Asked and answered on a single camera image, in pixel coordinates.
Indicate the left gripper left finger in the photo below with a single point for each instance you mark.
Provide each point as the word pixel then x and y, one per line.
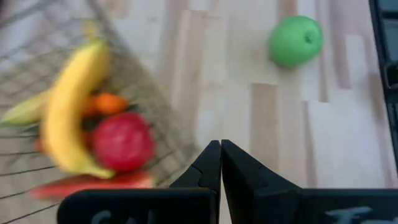
pixel 192 205

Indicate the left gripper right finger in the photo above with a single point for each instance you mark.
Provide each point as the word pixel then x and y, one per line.
pixel 264 205

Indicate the plastic watermelon slice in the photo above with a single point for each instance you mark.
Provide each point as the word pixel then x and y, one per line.
pixel 93 185

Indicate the plain orange plastic fruit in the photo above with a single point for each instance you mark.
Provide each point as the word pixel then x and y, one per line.
pixel 110 104

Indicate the yellow plastic banana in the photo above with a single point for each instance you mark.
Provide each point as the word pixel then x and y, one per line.
pixel 66 109
pixel 28 109

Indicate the green plastic apple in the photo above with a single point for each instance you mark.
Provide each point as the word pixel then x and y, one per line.
pixel 293 42

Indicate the black metal frame rail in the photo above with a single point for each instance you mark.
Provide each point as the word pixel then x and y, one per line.
pixel 388 93

